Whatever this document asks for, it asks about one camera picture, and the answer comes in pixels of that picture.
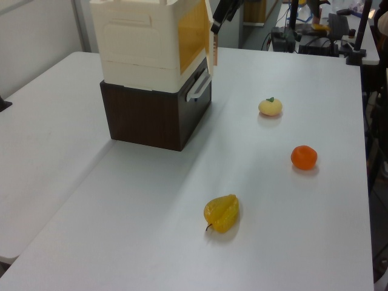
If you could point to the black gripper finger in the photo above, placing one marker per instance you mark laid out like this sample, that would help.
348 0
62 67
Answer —
219 15
235 9

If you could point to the cream cabinet door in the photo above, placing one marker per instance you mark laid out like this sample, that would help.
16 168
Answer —
209 45

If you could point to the yellow wooden cabinet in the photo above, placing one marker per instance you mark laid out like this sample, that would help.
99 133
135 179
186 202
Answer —
254 12

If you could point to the cream plastic cabinet box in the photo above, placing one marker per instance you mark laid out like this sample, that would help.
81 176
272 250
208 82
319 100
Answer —
136 45

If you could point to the black electronics box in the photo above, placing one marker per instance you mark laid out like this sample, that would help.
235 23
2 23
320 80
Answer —
282 42

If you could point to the thin black stand pole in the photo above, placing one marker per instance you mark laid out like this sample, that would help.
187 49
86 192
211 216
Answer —
293 15

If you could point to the small yellow item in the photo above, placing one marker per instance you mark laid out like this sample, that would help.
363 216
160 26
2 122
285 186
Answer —
321 28

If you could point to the flat black equipment box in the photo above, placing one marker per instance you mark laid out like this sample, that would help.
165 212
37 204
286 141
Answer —
316 48

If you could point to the pale yellow toy peach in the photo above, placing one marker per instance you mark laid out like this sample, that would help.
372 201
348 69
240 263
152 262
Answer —
270 107

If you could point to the red emergency stop button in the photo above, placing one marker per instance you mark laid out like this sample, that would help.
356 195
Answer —
352 32

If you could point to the dark brown drawer box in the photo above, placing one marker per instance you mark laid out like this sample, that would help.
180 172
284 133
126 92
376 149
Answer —
145 118

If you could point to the black clamp stand pole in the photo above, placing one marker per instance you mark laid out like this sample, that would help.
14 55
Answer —
362 30

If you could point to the tan rounded object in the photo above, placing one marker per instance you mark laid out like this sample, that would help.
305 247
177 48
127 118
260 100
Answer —
383 27

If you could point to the orange toy tangerine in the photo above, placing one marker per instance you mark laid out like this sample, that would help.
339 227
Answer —
304 157

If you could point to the yellow toy starfruit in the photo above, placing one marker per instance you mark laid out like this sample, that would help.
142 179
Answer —
222 213

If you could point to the black stand base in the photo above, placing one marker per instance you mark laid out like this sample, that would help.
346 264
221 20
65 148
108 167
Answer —
4 104

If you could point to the grey metal wall post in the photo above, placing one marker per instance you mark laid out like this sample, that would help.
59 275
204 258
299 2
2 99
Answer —
81 24

